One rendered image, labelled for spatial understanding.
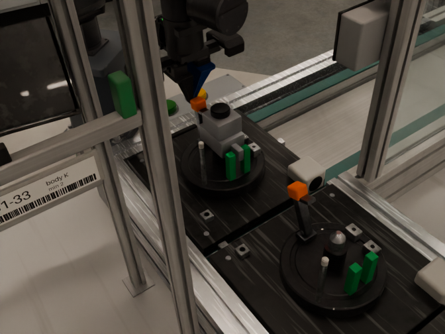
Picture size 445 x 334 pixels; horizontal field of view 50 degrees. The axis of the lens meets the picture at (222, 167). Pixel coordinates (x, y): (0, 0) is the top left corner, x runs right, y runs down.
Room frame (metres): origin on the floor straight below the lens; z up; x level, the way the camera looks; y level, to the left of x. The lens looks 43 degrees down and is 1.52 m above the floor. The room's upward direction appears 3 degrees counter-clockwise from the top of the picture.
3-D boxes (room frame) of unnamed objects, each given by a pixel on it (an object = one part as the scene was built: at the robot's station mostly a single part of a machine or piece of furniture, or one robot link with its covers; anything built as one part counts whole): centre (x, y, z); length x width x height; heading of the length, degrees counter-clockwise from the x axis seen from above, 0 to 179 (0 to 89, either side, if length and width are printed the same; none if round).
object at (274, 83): (0.87, -0.15, 0.91); 0.89 x 0.06 x 0.11; 123
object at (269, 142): (0.59, 0.00, 0.96); 0.24 x 0.24 x 0.02; 33
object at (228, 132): (0.58, -0.01, 1.06); 0.08 x 0.04 x 0.07; 33
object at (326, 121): (0.73, -0.27, 0.91); 0.84 x 0.28 x 0.10; 123
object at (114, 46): (0.87, 0.25, 0.96); 0.15 x 0.15 x 0.20; 69
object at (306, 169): (0.56, -0.14, 0.97); 0.05 x 0.05 x 0.04; 33
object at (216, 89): (0.82, 0.05, 0.93); 0.21 x 0.07 x 0.06; 123
